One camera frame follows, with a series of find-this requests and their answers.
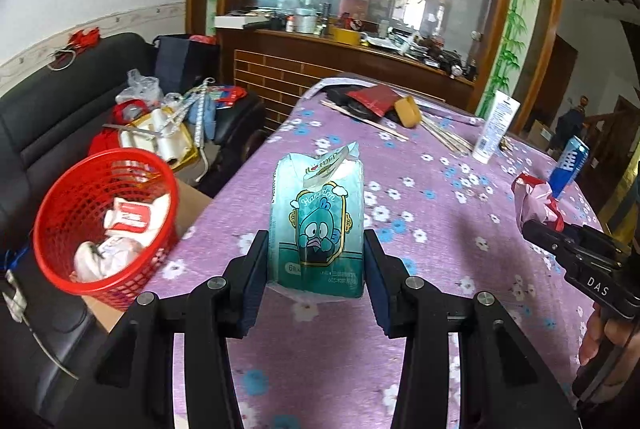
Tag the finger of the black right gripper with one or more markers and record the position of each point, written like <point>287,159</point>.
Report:
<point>550,238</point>

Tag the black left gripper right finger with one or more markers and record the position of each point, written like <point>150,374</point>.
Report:
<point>504,381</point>

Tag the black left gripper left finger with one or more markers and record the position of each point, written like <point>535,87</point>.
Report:
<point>129,383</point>

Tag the red plastic wrapper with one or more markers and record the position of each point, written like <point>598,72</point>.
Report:
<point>533,200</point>

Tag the teal tissue pack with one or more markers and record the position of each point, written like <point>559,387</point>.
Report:
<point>315,249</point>

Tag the right hand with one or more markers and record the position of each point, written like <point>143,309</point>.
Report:
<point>616,332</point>

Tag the black leather sofa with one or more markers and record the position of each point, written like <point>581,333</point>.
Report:
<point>48,121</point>

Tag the crumpled white tissue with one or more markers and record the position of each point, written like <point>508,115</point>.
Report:
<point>94,262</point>

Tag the paper wrapped chopsticks bundle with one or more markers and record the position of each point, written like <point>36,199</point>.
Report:
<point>452,141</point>

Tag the red plastic mesh basket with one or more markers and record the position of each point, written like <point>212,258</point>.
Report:
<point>74,211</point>

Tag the crumpled white red paper box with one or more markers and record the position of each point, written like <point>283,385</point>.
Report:
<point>139,221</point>

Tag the yellow tape roll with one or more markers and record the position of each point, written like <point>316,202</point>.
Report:
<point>408,112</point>

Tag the dark red pouch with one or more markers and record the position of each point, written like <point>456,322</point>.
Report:
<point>378,99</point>

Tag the purple floral tablecloth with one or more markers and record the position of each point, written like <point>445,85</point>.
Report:
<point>449,218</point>

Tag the clear plastic bag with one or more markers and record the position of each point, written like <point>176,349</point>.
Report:
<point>140,87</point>

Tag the dark blue gift bag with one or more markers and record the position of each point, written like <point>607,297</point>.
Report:
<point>184,61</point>

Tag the wooden cabinet counter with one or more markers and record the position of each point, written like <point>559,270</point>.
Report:
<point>279,67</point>

